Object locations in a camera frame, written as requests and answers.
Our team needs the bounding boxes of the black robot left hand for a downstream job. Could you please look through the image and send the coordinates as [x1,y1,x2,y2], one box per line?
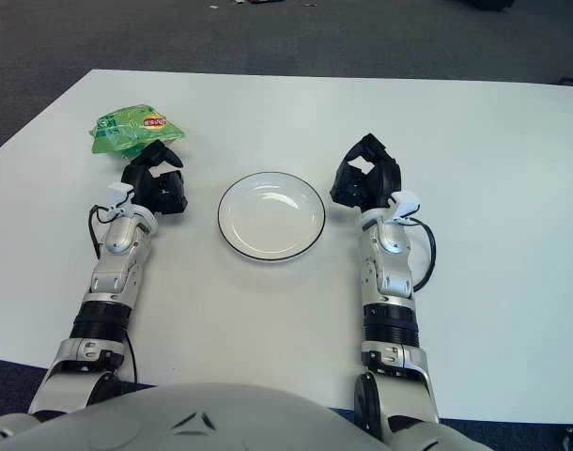
[120,139,189,218]

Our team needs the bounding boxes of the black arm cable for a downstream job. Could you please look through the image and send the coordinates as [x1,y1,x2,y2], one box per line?
[87,190,138,382]
[408,219,437,292]

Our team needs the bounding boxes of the green potato chip bag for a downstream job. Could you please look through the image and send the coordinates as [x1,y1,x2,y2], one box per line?
[88,103,187,159]

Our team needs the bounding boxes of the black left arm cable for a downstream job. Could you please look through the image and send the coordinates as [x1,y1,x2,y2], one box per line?
[87,190,138,382]

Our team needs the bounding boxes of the grey robot torso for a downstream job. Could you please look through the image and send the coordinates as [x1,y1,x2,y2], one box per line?
[0,381,391,451]

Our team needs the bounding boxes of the white plate black rim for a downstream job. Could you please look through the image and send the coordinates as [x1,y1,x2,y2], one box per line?
[216,171,326,262]

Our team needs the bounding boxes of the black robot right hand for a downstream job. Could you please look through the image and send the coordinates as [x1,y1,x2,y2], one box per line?
[329,132,403,210]

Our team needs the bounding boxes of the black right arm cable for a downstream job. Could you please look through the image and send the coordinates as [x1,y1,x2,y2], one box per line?
[408,219,437,292]

